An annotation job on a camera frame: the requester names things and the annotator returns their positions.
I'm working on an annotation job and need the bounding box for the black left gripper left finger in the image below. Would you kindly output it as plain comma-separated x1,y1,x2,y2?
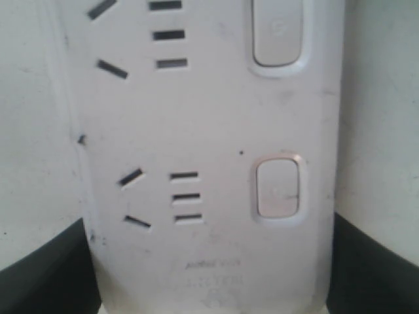
1,218,101,313

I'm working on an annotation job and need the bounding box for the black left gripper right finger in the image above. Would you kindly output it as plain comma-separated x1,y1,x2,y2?
326,213,418,314

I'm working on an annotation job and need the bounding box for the white five-outlet power strip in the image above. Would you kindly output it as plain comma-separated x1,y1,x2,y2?
44,1,345,313

